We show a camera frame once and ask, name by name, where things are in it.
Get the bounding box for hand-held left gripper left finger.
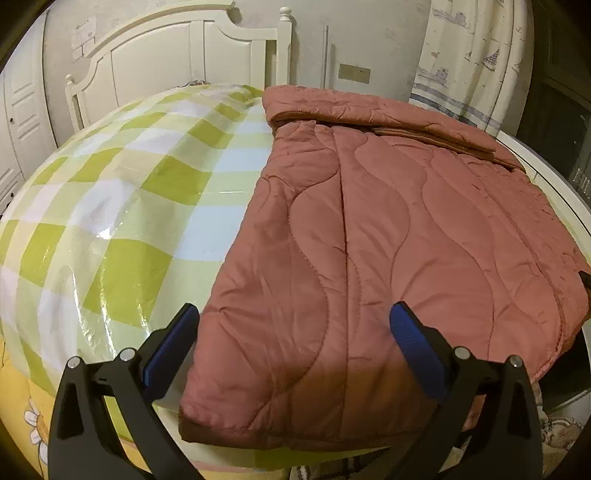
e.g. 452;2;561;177
46;303;202;480

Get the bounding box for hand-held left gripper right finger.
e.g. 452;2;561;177
385;301;543;480

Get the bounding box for red-brown quilted jacket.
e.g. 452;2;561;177
179;84;591;453

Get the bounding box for green checked plastic-covered quilt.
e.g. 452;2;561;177
0;84;384;472

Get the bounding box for patterned floor rug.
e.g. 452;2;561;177
536;413;586;464

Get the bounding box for yellow floral bedsheet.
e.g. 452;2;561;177
0;337;153;477

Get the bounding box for dark window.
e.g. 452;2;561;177
517;0;591;204

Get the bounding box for boat print curtain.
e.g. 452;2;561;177
410;0;525;137

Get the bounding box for white wardrobe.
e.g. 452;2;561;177
0;9;61;217

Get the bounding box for white wooden headboard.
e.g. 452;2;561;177
65;0;294;132

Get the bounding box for gold wall switch panel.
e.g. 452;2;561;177
338;64;371;85

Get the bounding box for wall papers and switches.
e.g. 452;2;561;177
71;16;99;61

